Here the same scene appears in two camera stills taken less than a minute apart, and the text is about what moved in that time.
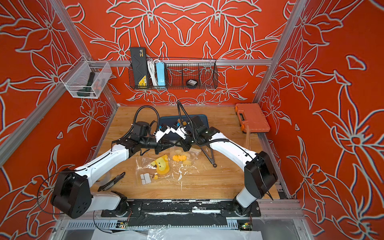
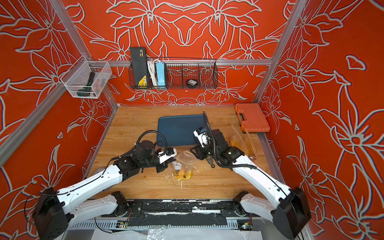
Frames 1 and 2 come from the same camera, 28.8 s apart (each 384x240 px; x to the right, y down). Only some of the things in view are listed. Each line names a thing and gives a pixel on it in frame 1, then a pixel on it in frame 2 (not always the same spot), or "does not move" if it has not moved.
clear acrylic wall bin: x=87 y=79 does not move
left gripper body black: x=151 y=143 -> x=153 y=162
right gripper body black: x=190 y=138 -> x=209 y=151
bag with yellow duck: x=153 y=170 -> x=187 y=160
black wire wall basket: x=173 y=73 does not move
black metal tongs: x=212 y=160 does not move
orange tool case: x=252 y=115 does not move
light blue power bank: x=160 y=74 does not move
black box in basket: x=139 y=66 does not move
